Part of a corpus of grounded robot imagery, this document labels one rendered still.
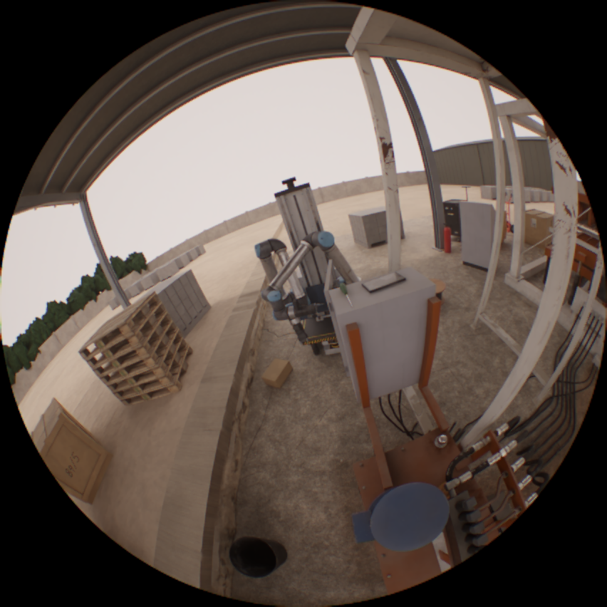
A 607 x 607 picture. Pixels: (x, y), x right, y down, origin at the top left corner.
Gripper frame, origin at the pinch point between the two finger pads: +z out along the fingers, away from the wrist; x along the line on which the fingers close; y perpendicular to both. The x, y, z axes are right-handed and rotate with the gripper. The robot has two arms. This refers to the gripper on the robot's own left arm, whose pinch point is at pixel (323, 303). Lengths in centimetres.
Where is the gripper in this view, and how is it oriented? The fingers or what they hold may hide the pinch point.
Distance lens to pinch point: 133.9
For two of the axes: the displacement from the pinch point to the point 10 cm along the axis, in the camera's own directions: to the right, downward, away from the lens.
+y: 2.9, 8.3, 4.7
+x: -1.7, 5.3, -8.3
